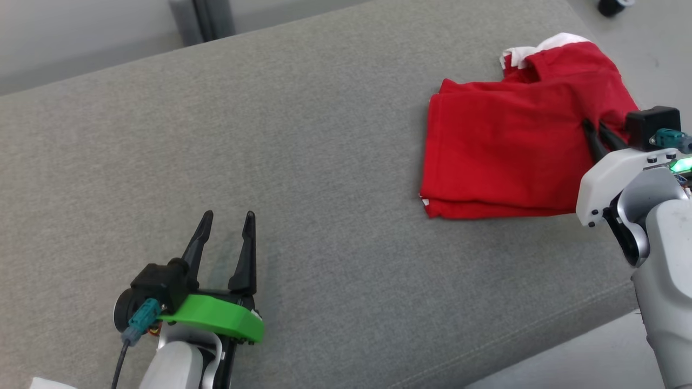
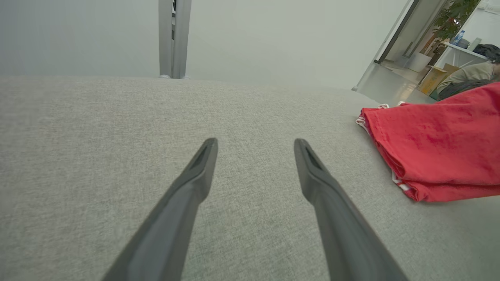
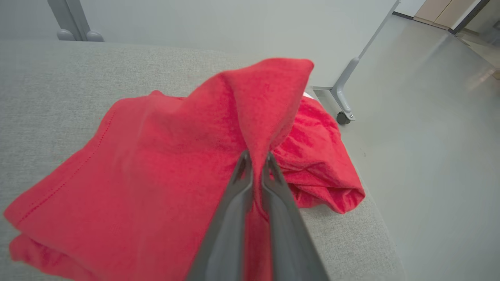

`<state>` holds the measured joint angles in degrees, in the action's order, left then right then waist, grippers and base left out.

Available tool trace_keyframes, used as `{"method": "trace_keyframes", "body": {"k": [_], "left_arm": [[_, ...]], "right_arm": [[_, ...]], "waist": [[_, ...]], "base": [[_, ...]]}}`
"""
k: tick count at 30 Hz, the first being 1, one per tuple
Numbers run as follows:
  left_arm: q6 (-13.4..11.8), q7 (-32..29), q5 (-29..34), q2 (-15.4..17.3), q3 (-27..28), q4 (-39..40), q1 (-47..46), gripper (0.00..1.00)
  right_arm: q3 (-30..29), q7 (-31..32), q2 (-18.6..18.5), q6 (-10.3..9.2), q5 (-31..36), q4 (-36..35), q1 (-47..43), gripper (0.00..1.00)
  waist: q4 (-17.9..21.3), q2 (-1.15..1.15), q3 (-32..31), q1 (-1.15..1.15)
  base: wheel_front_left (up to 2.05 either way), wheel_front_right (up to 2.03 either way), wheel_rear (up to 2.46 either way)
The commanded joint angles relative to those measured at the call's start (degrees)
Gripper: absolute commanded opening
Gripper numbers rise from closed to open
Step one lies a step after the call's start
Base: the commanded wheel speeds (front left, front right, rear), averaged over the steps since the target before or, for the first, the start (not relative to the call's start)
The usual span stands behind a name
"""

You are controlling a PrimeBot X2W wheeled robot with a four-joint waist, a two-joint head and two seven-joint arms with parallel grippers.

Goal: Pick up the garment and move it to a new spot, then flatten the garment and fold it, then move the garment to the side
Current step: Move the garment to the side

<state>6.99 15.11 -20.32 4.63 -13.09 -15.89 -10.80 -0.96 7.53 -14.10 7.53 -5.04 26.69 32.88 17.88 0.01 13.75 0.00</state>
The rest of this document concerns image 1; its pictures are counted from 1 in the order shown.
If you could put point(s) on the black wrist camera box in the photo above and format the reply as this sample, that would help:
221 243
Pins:
159 281
649 127

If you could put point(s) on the red white basketball jersey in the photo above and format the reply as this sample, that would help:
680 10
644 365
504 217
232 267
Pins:
503 151

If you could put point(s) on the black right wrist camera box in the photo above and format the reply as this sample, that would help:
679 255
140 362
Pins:
649 127

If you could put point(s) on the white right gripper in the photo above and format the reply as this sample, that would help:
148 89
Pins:
605 181

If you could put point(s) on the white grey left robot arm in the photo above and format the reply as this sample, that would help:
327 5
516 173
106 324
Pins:
175 362

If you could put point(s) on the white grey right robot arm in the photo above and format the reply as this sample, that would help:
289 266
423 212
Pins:
670 259

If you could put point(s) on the grey vertical partition post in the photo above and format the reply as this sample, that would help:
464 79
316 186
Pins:
203 19

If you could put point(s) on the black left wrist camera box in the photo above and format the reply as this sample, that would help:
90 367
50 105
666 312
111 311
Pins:
159 281

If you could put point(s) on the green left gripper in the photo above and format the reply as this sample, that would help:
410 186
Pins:
216 316

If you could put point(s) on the red shorts white stripes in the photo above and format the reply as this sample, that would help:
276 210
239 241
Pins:
584 67

